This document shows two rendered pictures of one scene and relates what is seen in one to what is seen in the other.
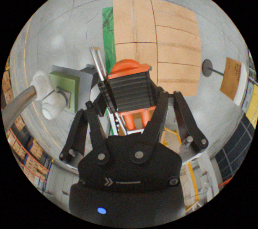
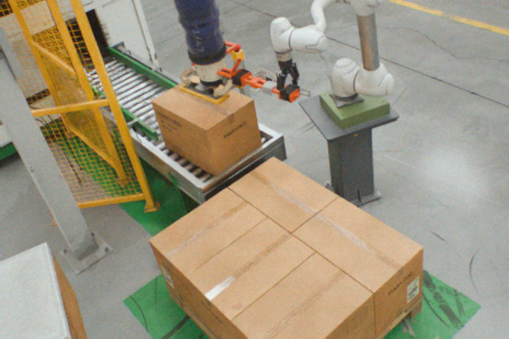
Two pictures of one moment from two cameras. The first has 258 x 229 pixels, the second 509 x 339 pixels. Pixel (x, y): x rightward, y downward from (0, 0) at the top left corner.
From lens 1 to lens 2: 2.79 m
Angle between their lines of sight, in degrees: 31
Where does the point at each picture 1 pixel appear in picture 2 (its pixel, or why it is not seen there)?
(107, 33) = not seen: hidden behind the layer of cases
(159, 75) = (251, 208)
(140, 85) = (288, 91)
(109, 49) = not seen: hidden behind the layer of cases
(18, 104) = (363, 43)
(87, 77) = (332, 135)
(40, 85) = (366, 79)
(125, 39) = (332, 208)
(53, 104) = (341, 78)
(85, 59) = (392, 202)
